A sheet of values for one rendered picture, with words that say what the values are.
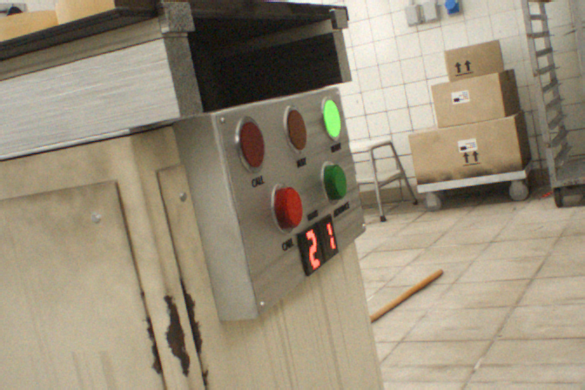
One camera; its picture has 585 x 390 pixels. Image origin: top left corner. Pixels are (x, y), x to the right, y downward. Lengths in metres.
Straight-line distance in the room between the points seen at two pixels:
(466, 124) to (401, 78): 0.75
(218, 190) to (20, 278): 0.15
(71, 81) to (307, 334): 0.29
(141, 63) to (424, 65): 4.48
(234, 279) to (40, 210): 0.13
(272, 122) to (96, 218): 0.15
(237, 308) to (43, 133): 0.17
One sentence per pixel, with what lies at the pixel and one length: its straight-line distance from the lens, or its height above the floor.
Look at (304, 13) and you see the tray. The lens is 0.68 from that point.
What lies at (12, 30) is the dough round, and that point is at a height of 0.91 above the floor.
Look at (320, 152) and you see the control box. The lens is 0.64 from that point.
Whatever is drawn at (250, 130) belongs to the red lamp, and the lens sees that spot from 0.53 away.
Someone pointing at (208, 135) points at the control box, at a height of 0.83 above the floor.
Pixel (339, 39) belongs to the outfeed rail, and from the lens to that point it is 0.74.
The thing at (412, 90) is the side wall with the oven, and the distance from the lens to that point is 4.96.
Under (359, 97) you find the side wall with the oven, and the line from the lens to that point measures 5.09.
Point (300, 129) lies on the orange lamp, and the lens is 0.61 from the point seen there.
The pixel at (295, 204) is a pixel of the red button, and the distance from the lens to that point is 0.56.
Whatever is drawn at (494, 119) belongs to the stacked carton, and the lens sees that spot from 4.41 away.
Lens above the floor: 0.84
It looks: 7 degrees down
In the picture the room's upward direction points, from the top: 12 degrees counter-clockwise
